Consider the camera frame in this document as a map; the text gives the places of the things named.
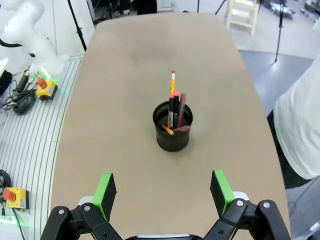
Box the black cable connector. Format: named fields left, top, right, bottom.
left=15, top=69, right=31, bottom=93

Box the yellow pencil with pink eraser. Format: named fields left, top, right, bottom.
left=166, top=70, right=177, bottom=129
left=161, top=124, right=175, bottom=136

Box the black power box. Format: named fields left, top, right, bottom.
left=0, top=71, right=13, bottom=97

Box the yellow emergency stop box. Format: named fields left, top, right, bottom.
left=2, top=187, right=28, bottom=210
left=35, top=77, right=59, bottom=101

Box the black pen with pink cap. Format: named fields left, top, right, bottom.
left=174, top=91, right=180, bottom=127
left=168, top=94, right=175, bottom=127

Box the grooved aluminium base platform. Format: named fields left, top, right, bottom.
left=0, top=53, right=85, bottom=240

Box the light wooden stool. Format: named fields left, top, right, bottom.
left=225, top=0, right=261, bottom=36

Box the black mesh pen holder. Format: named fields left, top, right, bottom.
left=152, top=100, right=195, bottom=153

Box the black cable bundle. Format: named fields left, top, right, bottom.
left=1, top=86, right=38, bottom=115

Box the person in white T-shirt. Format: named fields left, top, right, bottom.
left=266, top=57, right=320, bottom=190

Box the thick black cable loop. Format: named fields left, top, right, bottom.
left=0, top=169, right=12, bottom=198

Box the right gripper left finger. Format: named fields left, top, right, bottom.
left=44, top=172, right=126, bottom=240

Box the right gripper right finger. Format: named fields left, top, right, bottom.
left=203, top=169, right=292, bottom=240

